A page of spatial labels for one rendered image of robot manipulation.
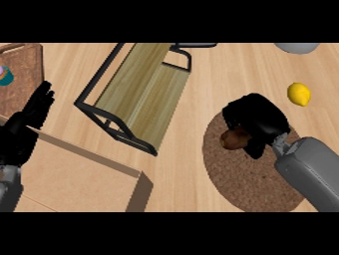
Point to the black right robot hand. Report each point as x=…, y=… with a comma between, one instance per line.
x=257, y=116

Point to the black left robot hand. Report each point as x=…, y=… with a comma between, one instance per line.
x=18, y=131

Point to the brown sweet potato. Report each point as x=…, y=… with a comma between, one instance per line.
x=234, y=138

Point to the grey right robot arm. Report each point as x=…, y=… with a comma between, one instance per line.
x=313, y=176

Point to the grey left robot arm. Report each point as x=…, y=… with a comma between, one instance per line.
x=0, y=191

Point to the round brown cork placemat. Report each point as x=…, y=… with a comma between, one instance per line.
x=245, y=179

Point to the yellow lemon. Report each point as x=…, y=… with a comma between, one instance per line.
x=299, y=94

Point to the brown wooden cutting board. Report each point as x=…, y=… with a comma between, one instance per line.
x=7, y=83

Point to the grey round bowl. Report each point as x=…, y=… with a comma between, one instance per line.
x=297, y=48

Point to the black frame tiered wooden shelf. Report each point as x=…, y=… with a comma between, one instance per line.
x=137, y=96

